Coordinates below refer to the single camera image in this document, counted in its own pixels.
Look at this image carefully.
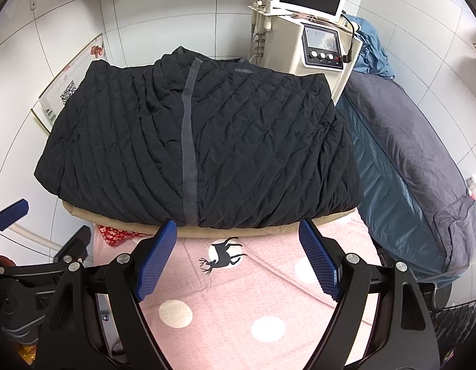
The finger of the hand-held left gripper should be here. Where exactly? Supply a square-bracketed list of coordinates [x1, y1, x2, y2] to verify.
[0, 199, 30, 232]
[53, 225, 93, 265]

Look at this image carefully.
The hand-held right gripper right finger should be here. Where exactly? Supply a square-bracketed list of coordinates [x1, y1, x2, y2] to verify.
[298, 218, 441, 370]

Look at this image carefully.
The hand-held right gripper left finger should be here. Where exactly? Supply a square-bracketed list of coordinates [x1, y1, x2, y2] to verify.
[34, 218, 178, 370]

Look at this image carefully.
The black quilted jacket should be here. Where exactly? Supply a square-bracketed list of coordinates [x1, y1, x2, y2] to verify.
[33, 45, 364, 229]

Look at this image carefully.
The red floral cloth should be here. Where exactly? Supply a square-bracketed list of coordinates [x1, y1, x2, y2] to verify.
[95, 225, 146, 247]

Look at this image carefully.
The pink polka dot blanket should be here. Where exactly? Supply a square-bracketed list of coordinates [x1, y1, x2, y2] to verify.
[92, 216, 385, 370]

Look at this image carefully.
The beige pillow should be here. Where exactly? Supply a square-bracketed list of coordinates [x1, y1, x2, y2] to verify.
[61, 198, 362, 240]

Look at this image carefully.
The printed paper sheet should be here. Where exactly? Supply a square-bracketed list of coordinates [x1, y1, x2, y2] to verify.
[31, 33, 108, 130]

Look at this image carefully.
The white beauty machine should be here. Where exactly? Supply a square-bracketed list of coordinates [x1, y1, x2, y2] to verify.
[249, 0, 364, 103]

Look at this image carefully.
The blue crumpled cloth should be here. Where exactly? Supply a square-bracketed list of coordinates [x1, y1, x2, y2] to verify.
[344, 13, 396, 81]

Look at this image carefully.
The black wire cart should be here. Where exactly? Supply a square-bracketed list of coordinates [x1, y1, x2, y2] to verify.
[434, 297, 476, 355]

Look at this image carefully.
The black power cable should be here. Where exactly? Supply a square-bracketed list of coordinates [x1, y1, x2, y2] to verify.
[340, 13, 362, 64]

